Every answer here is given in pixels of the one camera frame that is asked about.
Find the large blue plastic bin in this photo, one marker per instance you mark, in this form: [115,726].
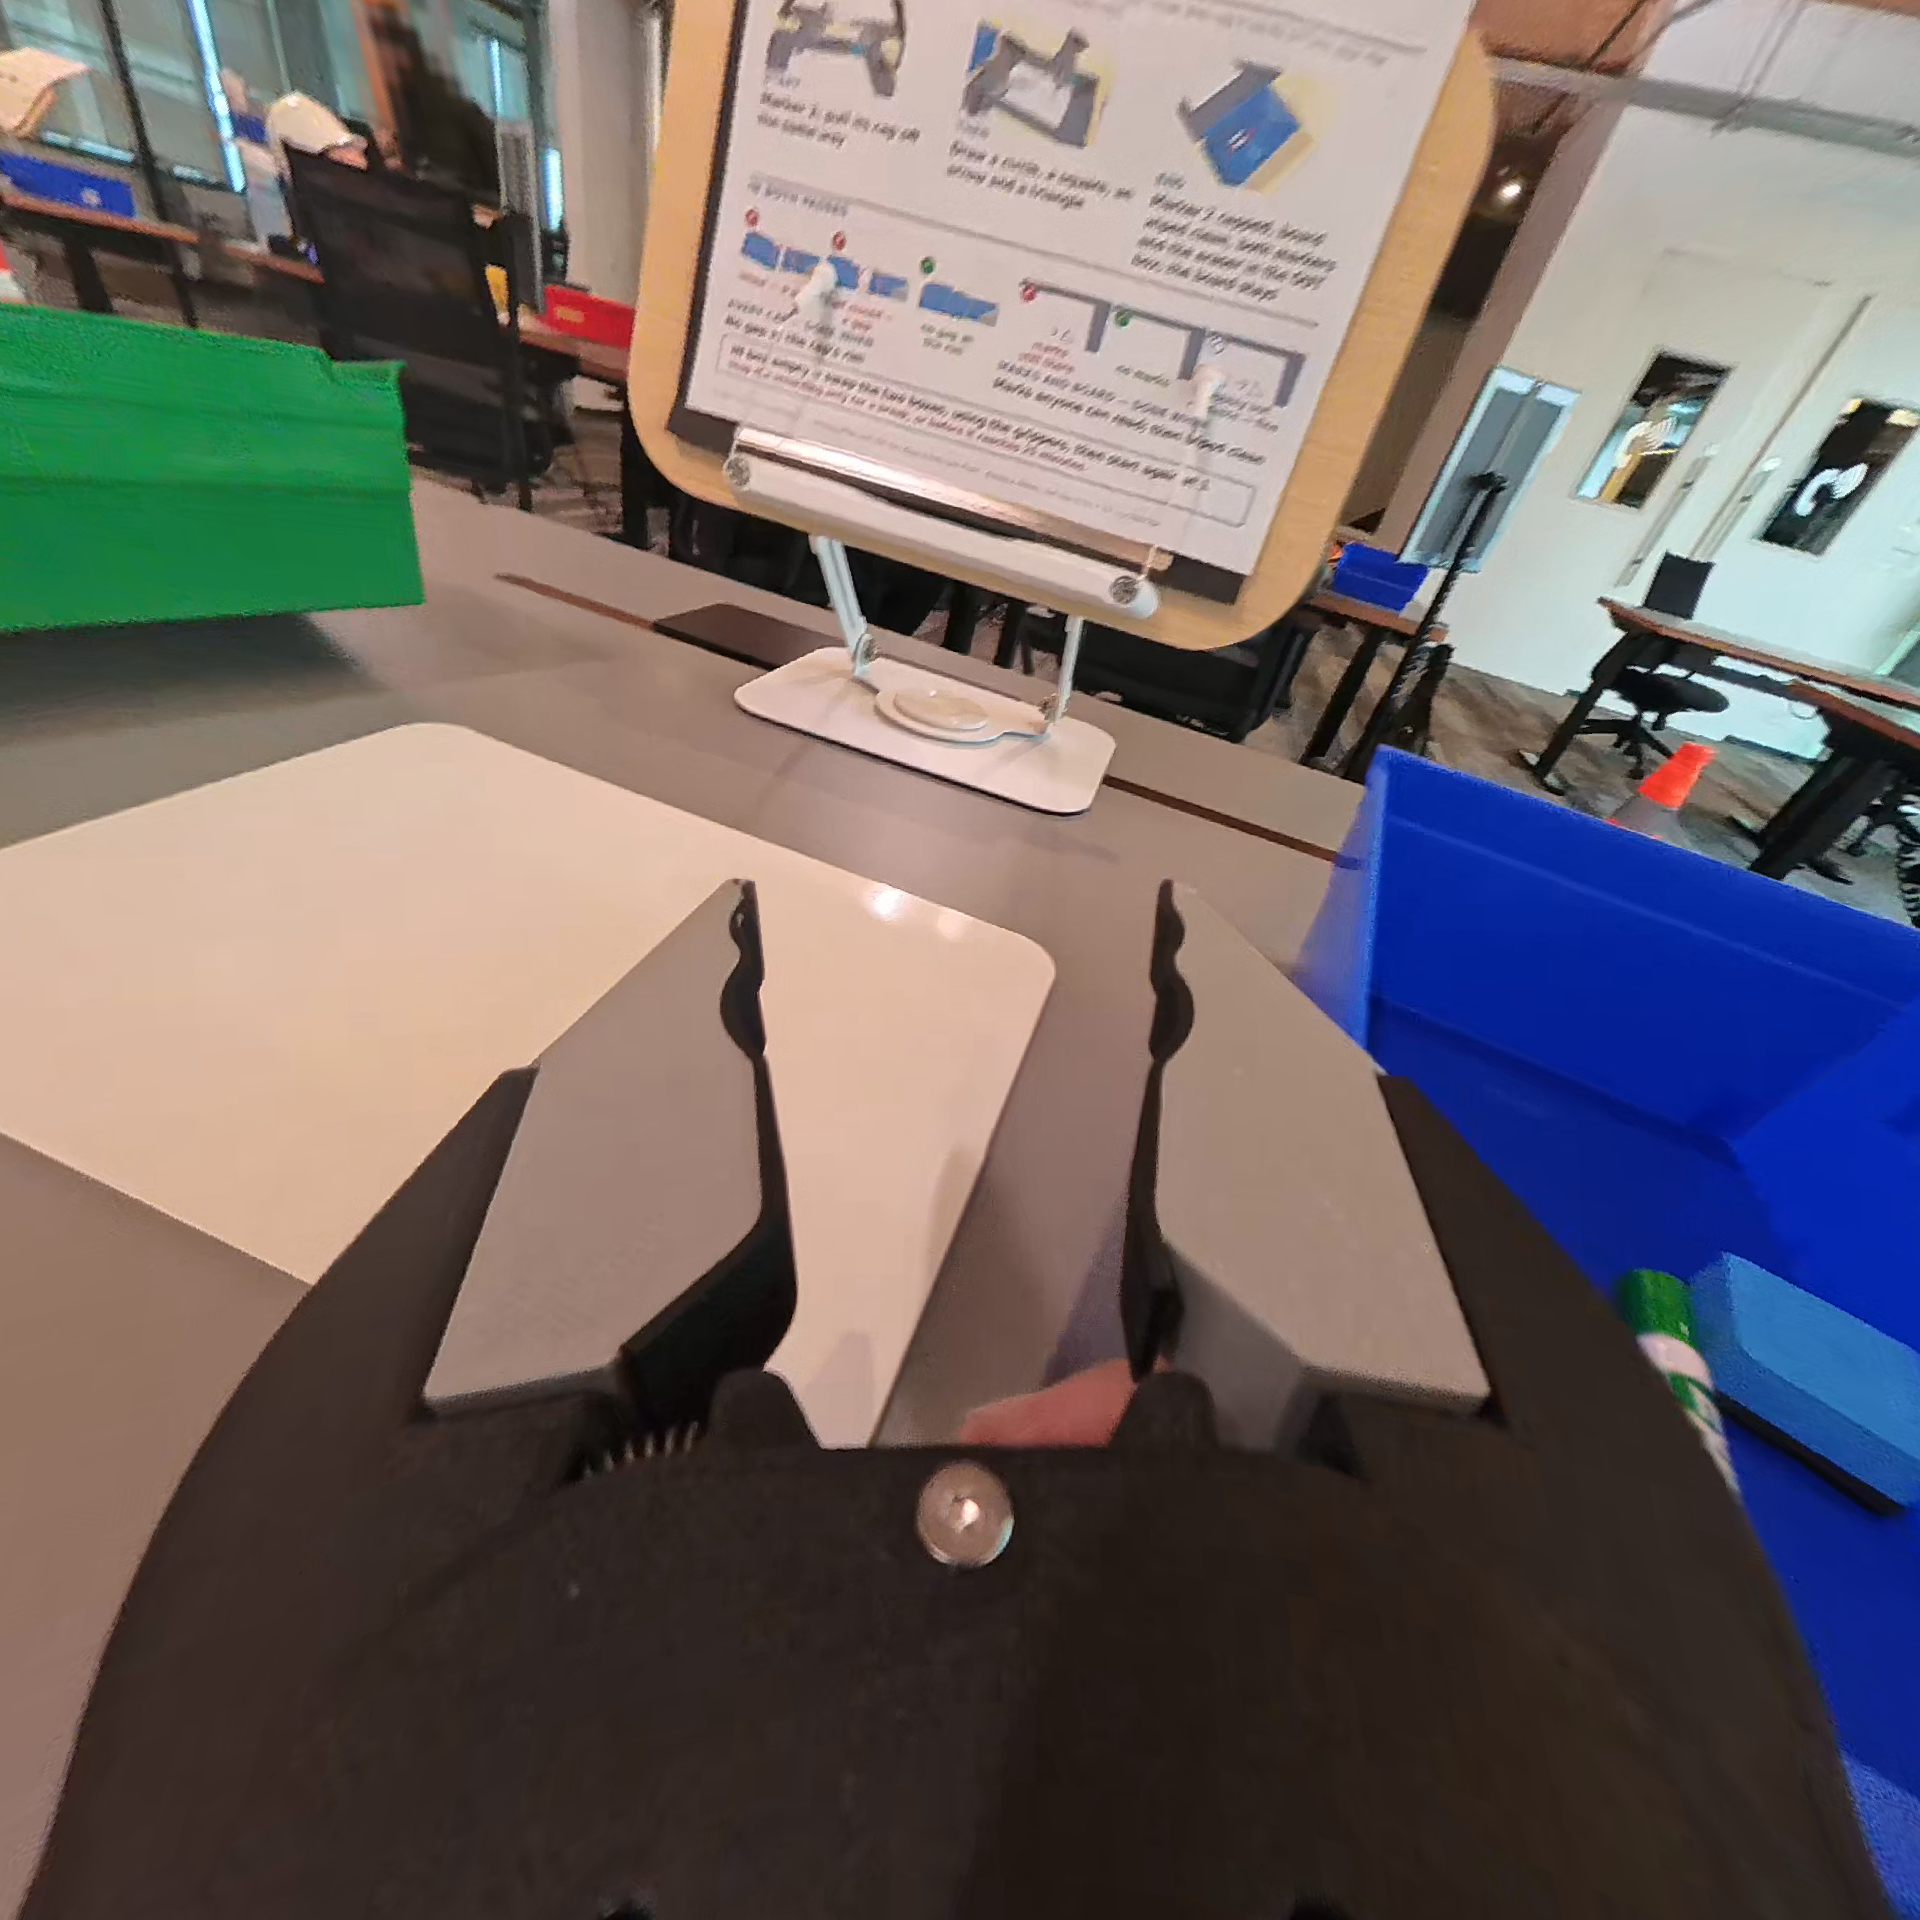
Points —
[1573,974]

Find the wooden top desk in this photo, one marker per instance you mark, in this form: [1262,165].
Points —
[1858,712]
[1754,637]

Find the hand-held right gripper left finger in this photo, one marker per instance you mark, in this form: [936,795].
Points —
[599,1199]

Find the white framed panel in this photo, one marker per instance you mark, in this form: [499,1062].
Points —
[1050,226]

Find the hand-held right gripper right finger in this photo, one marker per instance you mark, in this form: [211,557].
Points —
[1305,1199]

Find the red plastic bin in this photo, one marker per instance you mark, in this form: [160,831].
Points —
[588,317]

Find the green marker cap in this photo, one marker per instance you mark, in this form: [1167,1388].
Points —
[1649,1303]

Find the black tripod stand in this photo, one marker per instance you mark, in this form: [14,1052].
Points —
[1440,631]

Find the small blue plastic bin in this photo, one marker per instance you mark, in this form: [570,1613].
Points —
[67,184]
[1375,578]

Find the orange traffic cone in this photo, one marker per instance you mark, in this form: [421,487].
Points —
[1668,789]

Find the green plastic bin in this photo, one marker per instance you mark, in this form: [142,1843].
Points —
[151,339]
[179,510]

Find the white hard hat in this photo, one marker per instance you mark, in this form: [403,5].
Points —
[314,129]

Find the blue eraser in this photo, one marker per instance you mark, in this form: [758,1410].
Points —
[1800,1349]

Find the white whiteboard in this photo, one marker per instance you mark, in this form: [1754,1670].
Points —
[300,974]

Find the white dry-erase marker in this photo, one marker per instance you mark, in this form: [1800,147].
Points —
[1703,1412]

